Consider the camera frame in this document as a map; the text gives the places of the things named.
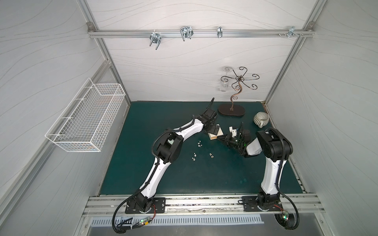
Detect cream drawer jewelry box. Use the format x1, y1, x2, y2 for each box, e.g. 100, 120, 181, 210
208, 129, 223, 140

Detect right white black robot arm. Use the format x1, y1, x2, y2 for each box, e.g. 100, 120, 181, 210
217, 124, 293, 211

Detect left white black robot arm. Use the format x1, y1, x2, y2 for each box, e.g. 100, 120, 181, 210
125, 99, 217, 213

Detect black metal jewelry stand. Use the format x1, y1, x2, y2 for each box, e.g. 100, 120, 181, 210
218, 66, 260, 117

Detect grey ribbed ceramic ornament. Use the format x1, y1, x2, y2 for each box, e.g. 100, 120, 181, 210
253, 112, 270, 128

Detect clear glass on stand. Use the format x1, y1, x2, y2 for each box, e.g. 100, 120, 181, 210
220, 66, 233, 92

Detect dark green table mat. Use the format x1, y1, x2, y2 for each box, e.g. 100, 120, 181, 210
99, 101, 304, 196

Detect small metal clamp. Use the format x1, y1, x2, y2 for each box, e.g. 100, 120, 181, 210
217, 26, 223, 38

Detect middle metal clamp hook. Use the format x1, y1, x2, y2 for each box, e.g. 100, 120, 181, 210
180, 26, 194, 41

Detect metal clamp hook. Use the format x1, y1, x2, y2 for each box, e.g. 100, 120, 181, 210
149, 32, 161, 50
180, 26, 194, 41

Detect left metal clamp hook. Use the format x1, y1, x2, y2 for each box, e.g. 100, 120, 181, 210
149, 32, 161, 50

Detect right metal clamp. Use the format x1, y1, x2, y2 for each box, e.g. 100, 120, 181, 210
277, 26, 304, 38

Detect aluminium cross bar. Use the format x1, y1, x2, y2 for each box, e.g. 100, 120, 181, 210
88, 28, 316, 38

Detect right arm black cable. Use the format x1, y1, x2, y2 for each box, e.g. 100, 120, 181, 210
274, 188, 300, 231

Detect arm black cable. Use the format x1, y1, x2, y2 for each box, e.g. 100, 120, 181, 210
111, 188, 142, 234
274, 188, 300, 231

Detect white wire basket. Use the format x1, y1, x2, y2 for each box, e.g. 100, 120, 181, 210
45, 78, 126, 152

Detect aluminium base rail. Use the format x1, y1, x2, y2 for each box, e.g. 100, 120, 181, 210
82, 193, 325, 217

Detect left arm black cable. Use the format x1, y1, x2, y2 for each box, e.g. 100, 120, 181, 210
111, 188, 142, 234

